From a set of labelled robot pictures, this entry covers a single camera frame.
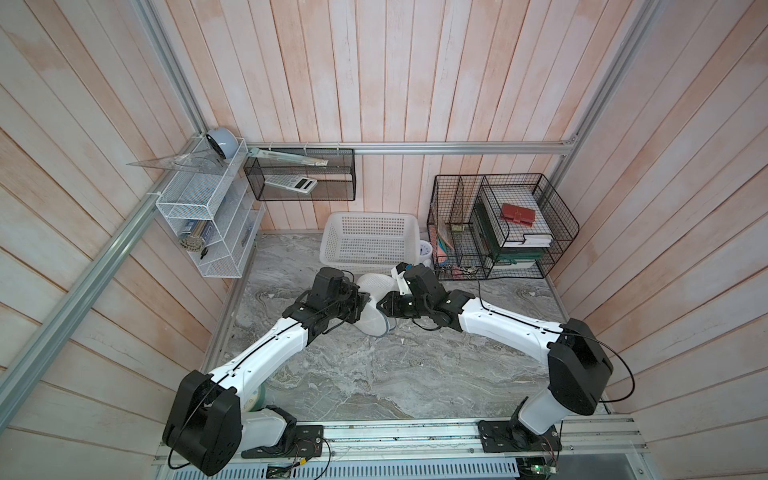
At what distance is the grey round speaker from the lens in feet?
2.73

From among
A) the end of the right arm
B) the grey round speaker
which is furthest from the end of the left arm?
the grey round speaker

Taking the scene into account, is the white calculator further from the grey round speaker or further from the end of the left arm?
the end of the left arm

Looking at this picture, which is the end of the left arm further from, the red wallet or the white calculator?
the red wallet

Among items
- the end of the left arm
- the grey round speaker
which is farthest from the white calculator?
the end of the left arm

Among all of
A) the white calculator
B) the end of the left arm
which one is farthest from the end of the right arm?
the white calculator
